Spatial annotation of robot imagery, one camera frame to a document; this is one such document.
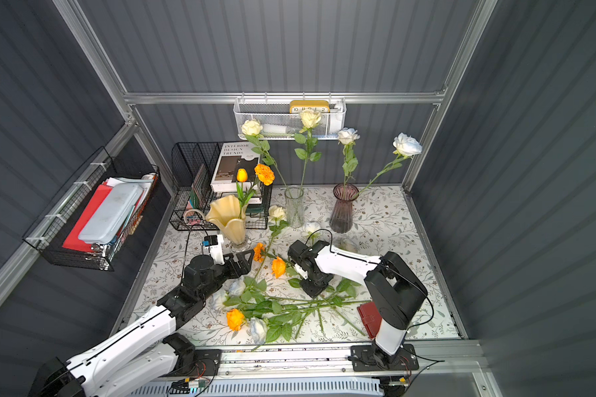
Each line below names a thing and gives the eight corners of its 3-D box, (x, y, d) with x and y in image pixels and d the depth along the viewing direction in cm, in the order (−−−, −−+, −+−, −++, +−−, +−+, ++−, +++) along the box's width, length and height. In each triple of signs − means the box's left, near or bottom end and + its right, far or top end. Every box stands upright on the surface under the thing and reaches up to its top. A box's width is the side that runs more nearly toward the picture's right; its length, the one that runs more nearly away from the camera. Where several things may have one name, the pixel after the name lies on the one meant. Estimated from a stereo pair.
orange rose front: (226, 331, 79) (224, 329, 77) (230, 310, 84) (228, 308, 82) (242, 331, 79) (241, 329, 77) (245, 310, 83) (244, 308, 81)
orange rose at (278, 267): (267, 270, 94) (266, 266, 91) (278, 259, 97) (277, 255, 94) (277, 279, 91) (277, 275, 89) (288, 268, 94) (288, 263, 92)
